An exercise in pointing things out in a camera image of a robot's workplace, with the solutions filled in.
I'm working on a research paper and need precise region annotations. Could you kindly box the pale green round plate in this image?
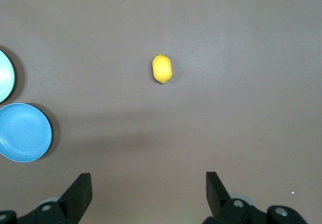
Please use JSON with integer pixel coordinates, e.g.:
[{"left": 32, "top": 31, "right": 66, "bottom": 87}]
[{"left": 0, "top": 49, "right": 16, "bottom": 104}]

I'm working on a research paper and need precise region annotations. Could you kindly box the blue round plate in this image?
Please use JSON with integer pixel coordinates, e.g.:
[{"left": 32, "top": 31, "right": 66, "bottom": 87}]
[{"left": 0, "top": 103, "right": 53, "bottom": 163}]

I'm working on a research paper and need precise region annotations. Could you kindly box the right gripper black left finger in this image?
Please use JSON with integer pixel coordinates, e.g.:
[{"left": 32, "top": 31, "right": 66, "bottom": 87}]
[{"left": 0, "top": 173, "right": 93, "bottom": 224}]

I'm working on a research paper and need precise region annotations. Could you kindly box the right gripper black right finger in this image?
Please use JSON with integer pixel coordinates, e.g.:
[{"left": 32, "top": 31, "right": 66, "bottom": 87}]
[{"left": 202, "top": 171, "right": 310, "bottom": 224}]

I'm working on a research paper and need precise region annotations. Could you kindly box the yellow lemon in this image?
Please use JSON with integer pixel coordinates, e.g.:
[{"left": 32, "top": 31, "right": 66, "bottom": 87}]
[{"left": 151, "top": 52, "right": 174, "bottom": 85}]

